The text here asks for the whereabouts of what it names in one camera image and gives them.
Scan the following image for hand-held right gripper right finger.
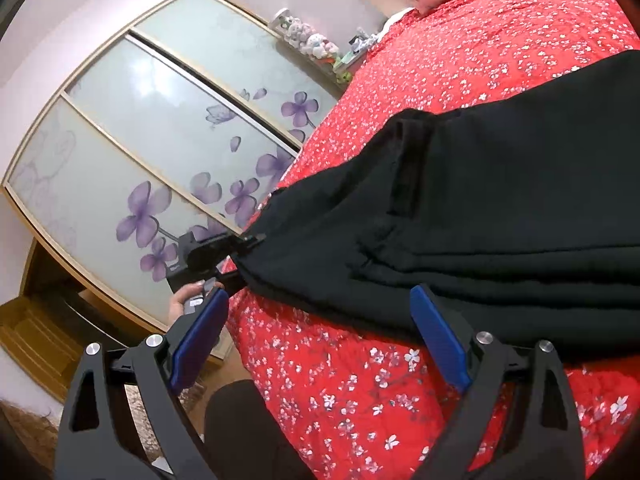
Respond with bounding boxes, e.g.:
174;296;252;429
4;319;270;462
410;283;586;480

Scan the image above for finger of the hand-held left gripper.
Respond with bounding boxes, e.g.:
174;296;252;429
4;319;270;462
215;270;249;295
227;232;267;257

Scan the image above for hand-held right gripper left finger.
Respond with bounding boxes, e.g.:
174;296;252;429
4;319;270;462
54;287;230;480

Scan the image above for black pants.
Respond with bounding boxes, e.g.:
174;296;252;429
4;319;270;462
234;50;640;361

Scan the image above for person's left hand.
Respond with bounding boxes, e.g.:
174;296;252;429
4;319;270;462
168;280;226;322

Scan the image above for red floral blanket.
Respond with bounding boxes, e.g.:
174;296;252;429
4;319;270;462
220;0;640;480

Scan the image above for person's leg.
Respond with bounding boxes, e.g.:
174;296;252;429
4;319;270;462
204;379;317;480

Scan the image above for wardrobe with purple flower doors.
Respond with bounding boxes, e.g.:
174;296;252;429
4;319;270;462
2;0;347;361

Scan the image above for wooden platform step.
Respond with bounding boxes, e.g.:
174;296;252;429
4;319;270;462
0;237;168;403

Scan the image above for brown shaggy rug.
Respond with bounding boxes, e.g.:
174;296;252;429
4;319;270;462
0;382;203;480

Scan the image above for tube of plush toys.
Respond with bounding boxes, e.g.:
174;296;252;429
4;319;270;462
267;7;342;65

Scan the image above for cluttered bedside table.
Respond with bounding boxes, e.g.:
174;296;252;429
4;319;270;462
331;24;397;84

